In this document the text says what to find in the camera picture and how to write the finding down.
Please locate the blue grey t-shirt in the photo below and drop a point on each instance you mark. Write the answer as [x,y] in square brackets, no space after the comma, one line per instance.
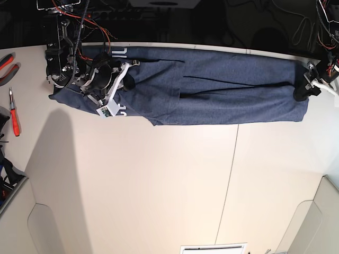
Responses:
[196,87]

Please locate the red grey pliers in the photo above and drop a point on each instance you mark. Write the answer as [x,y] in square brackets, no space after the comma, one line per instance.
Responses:
[12,68]

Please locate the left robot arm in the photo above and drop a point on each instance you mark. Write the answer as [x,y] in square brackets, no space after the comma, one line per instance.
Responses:
[327,13]

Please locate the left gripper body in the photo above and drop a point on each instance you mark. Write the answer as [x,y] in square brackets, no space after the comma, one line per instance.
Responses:
[323,72]

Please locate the orange handled screwdriver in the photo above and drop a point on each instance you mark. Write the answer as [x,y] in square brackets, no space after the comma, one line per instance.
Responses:
[15,124]

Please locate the dark clutter at left edge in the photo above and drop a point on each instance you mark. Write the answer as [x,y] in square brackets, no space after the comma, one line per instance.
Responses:
[11,177]

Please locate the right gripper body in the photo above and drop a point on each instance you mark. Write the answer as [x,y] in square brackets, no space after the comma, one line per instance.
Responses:
[95,75]

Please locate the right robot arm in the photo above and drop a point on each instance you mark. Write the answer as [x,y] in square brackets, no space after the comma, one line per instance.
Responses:
[78,52]

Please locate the black power strip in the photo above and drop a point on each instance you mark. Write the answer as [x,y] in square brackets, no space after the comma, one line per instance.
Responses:
[115,15]

